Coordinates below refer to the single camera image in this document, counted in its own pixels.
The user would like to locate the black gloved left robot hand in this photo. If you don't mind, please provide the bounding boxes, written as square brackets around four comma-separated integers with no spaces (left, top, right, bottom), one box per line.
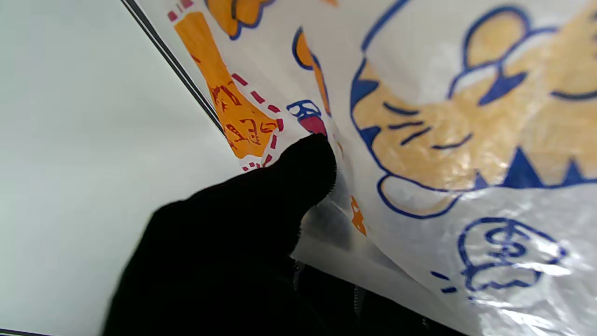
[100,133,467,336]

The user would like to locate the printed white plastic garbage bag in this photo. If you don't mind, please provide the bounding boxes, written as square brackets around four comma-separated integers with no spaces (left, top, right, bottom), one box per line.
[135,0,597,336]

